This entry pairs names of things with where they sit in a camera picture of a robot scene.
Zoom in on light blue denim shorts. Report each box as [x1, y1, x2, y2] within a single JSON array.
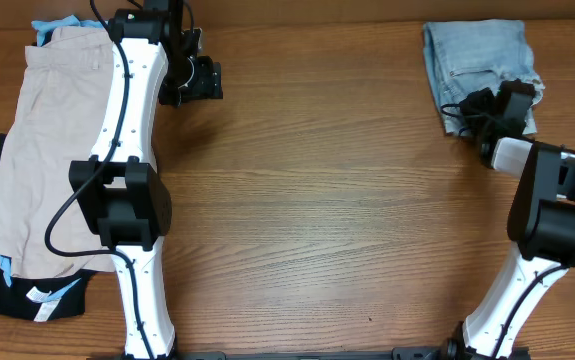
[[422, 19, 545, 108]]

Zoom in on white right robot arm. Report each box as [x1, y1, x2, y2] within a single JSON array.
[[437, 80, 575, 359]]

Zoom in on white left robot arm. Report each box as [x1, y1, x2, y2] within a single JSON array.
[[68, 1, 223, 359]]

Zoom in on beige shorts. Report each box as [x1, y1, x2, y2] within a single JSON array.
[[0, 24, 158, 280]]

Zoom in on black garment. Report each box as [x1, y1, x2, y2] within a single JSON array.
[[0, 132, 99, 322]]

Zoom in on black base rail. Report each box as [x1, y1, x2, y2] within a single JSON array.
[[86, 344, 531, 360]]

